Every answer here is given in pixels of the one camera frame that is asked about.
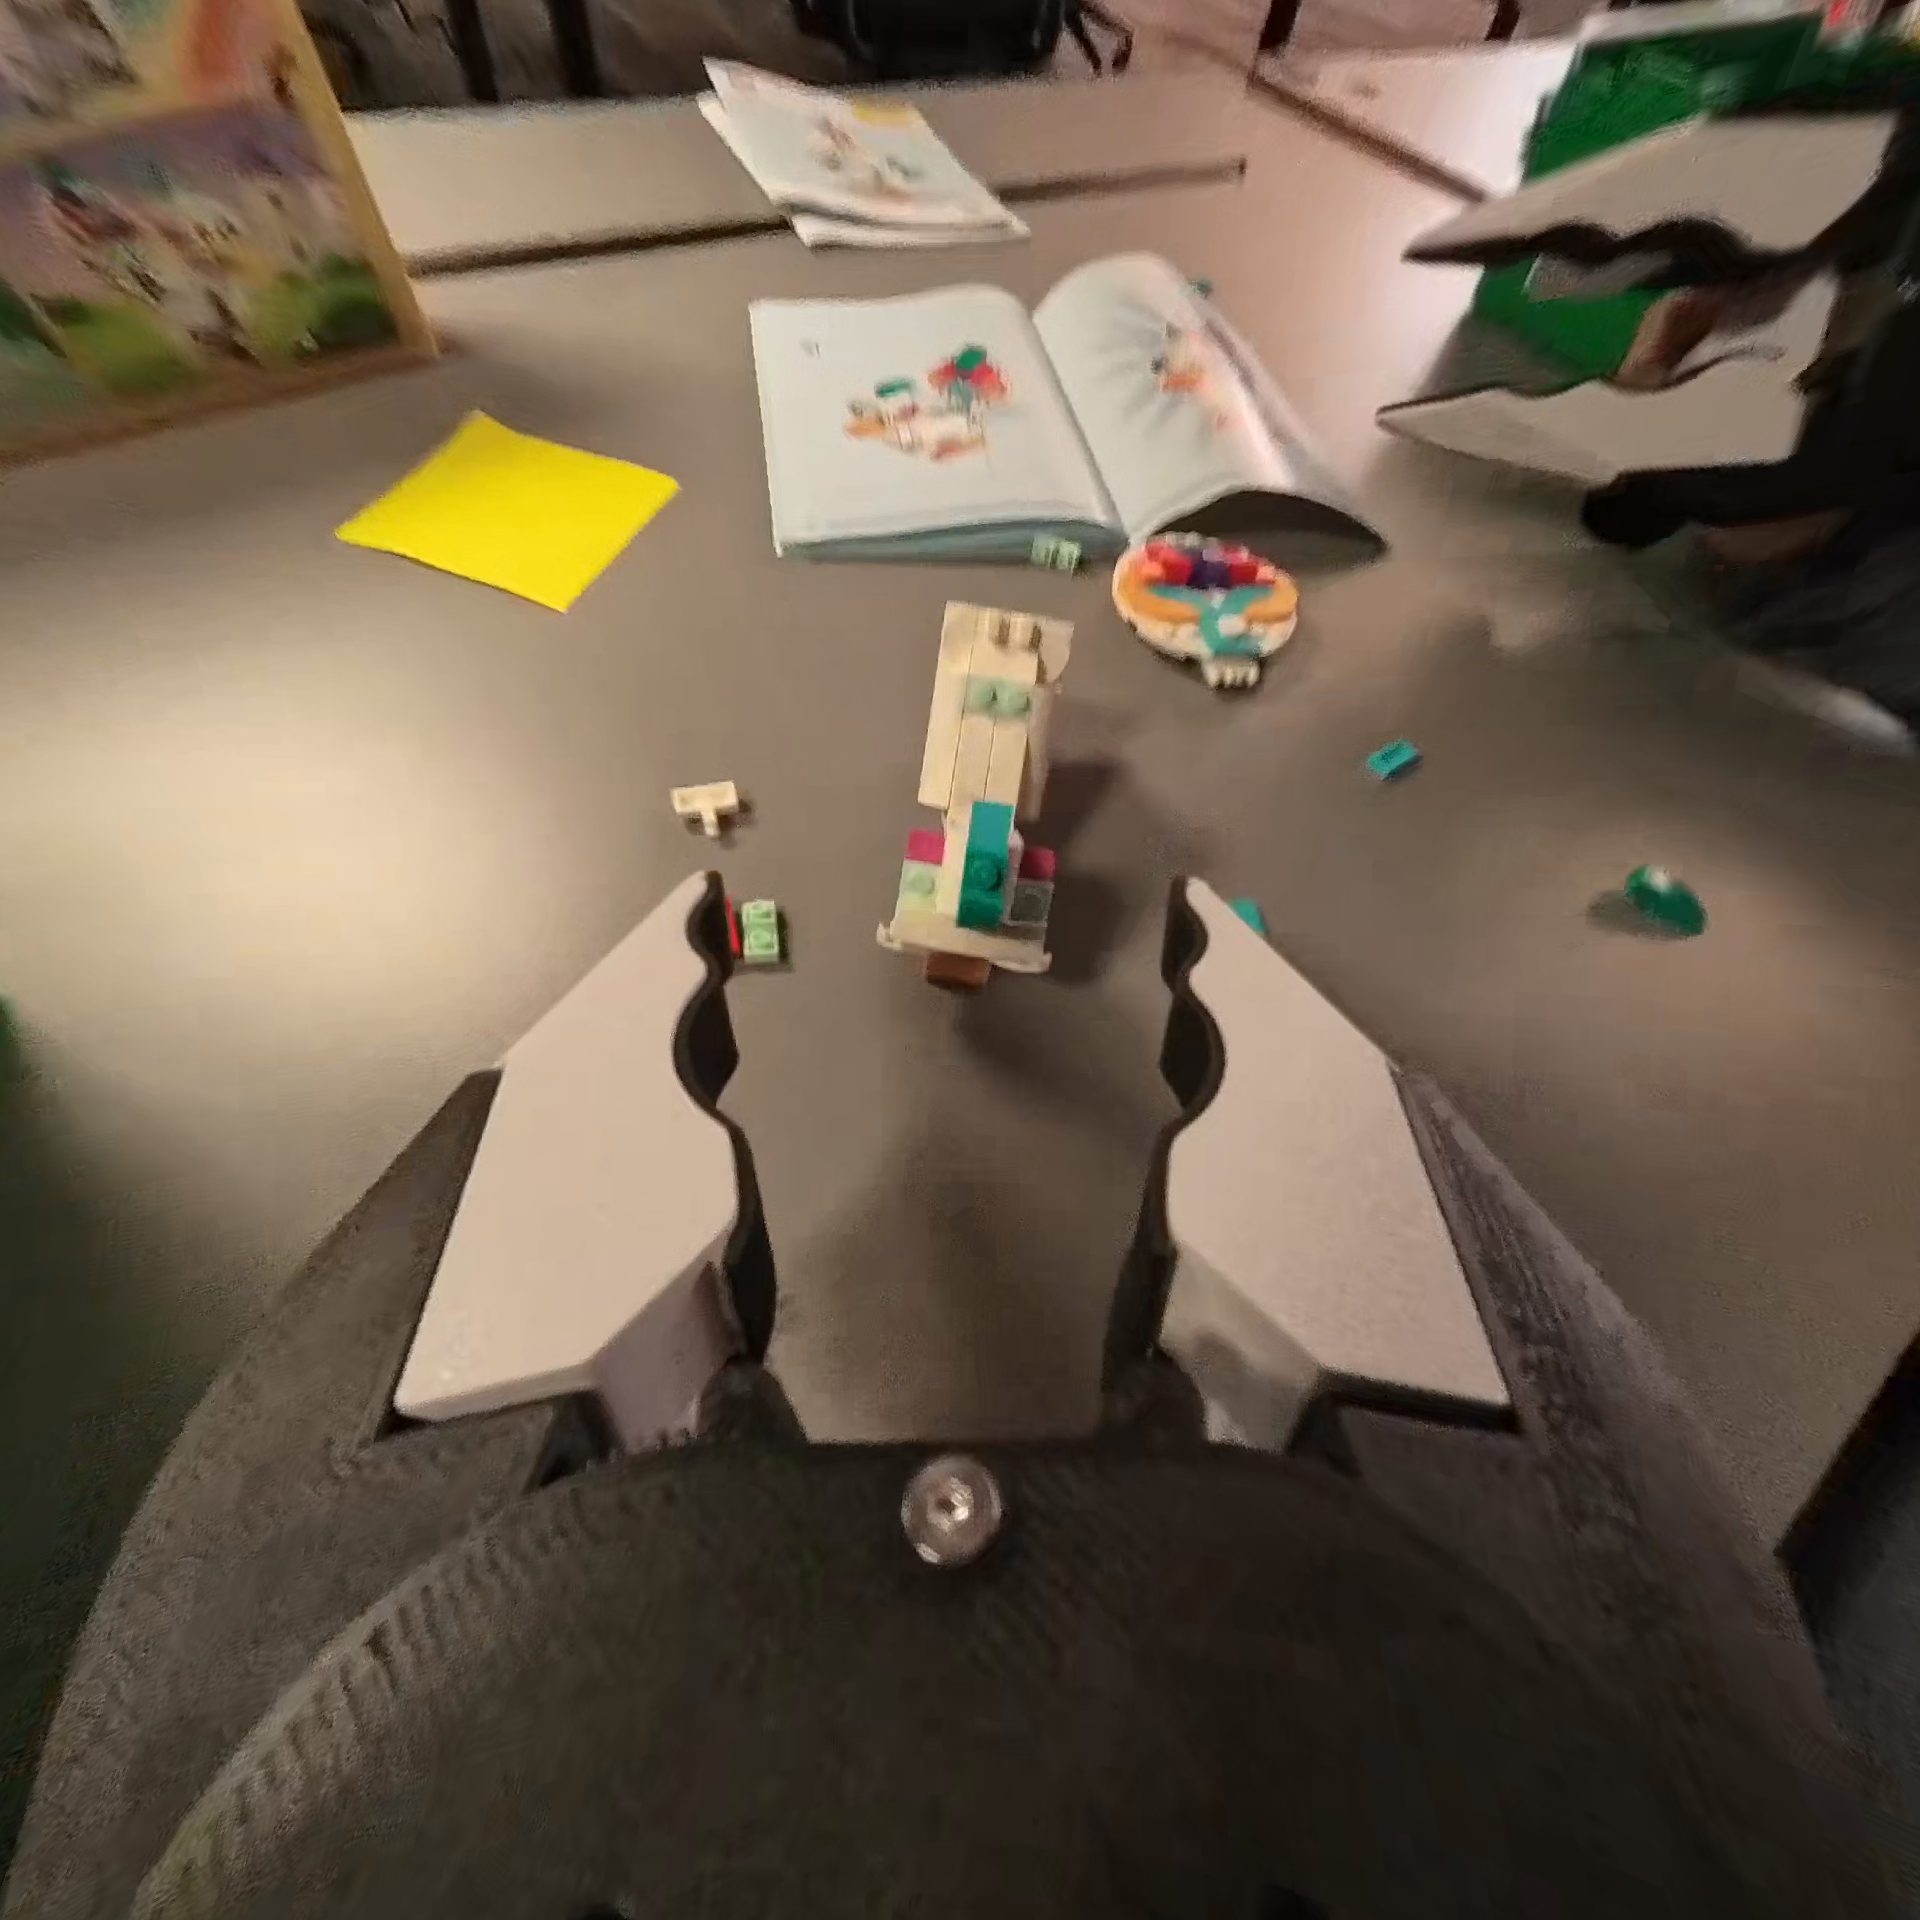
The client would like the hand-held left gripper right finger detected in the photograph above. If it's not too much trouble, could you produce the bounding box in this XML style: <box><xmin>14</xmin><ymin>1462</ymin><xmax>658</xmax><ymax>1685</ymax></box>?
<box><xmin>1103</xmin><ymin>874</ymin><xmax>1518</xmax><ymax>1453</ymax></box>

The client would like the white lego bird body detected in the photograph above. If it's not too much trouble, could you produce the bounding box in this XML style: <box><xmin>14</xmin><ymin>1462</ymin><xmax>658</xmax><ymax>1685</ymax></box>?
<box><xmin>874</xmin><ymin>601</ymin><xmax>1078</xmax><ymax>993</ymax></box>

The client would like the round colourful lego tail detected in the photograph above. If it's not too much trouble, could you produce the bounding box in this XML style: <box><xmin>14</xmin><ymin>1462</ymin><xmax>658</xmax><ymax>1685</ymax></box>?
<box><xmin>1112</xmin><ymin>531</ymin><xmax>1299</xmax><ymax>691</ymax></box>

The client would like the colourful lego set box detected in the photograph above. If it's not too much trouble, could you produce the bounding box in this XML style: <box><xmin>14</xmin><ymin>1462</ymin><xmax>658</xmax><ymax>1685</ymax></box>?
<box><xmin>0</xmin><ymin>0</ymin><xmax>439</xmax><ymax>461</ymax></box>

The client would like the open lego instruction booklet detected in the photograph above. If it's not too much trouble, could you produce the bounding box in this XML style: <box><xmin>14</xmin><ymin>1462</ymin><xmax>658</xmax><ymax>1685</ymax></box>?
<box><xmin>746</xmin><ymin>253</ymin><xmax>1389</xmax><ymax>565</ymax></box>

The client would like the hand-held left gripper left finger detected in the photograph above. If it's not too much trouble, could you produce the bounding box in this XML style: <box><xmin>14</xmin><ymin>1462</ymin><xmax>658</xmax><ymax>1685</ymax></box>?
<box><xmin>387</xmin><ymin>868</ymin><xmax>781</xmax><ymax>1453</ymax></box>

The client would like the yellow paper sheet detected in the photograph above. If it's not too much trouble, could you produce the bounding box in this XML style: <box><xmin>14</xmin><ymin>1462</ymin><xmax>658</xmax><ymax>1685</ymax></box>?
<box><xmin>333</xmin><ymin>410</ymin><xmax>683</xmax><ymax>614</ymax></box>

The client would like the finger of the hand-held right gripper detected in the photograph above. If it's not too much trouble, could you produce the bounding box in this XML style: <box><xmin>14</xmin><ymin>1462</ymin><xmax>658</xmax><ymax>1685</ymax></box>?
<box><xmin>1398</xmin><ymin>107</ymin><xmax>1899</xmax><ymax>270</ymax></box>
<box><xmin>1374</xmin><ymin>282</ymin><xmax>1841</xmax><ymax>486</ymax></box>

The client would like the black backpack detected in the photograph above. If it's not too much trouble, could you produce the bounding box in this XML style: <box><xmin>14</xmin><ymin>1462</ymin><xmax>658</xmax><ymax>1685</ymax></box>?
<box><xmin>786</xmin><ymin>0</ymin><xmax>1132</xmax><ymax>78</ymax></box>

